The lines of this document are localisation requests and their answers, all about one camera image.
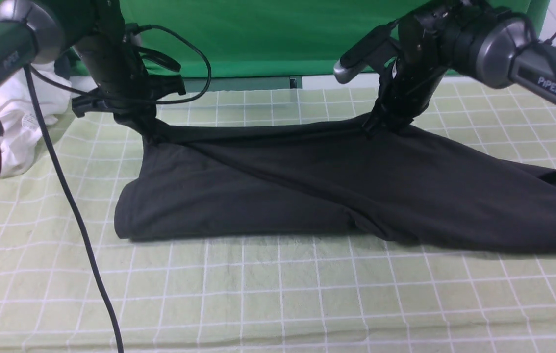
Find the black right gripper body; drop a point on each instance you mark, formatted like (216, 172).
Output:
(405, 90)

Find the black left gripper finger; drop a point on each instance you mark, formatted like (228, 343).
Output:
(147, 128)

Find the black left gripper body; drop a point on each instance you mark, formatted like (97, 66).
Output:
(123, 85)

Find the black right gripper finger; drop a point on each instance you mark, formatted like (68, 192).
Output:
(371, 126)

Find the dark gray long-sleeve shirt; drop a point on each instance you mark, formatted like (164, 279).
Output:
(336, 178)

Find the gray black right robot arm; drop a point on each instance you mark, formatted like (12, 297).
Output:
(493, 45)

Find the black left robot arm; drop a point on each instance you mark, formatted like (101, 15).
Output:
(41, 31)

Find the crumpled white shirt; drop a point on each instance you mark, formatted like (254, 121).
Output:
(17, 115)

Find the green backdrop cloth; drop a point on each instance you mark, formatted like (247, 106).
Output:
(256, 38)

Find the light green checkered tablecloth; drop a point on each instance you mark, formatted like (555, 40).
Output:
(240, 295)

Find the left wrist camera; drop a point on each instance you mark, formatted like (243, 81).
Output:
(133, 37)

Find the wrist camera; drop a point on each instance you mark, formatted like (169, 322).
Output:
(133, 37)
(375, 50)

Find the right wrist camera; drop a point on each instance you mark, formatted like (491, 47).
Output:
(375, 50)

